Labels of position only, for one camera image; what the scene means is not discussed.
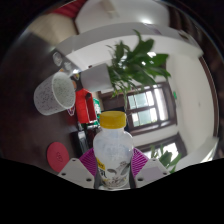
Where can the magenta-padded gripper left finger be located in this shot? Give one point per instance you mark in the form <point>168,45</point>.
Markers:
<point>76,172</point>

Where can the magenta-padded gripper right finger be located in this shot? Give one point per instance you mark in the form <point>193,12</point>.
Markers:
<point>151,171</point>

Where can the yellow-capped clear drink bottle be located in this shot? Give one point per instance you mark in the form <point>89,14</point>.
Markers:
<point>113,150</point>

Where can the flat round red coaster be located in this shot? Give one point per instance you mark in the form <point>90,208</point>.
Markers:
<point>57,156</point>

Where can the dark wood framed window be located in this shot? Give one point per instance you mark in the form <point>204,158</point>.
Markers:
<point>168,146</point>

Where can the dark wooden glazed door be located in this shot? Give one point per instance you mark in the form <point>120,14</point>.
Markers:
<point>150,110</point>

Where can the red plastic tray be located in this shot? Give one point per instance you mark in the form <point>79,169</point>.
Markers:
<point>85,106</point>

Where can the white speckled mug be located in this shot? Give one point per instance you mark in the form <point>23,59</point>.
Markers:
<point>55,95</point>

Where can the red carpeted staircase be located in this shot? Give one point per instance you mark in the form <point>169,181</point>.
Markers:
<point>68,8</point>

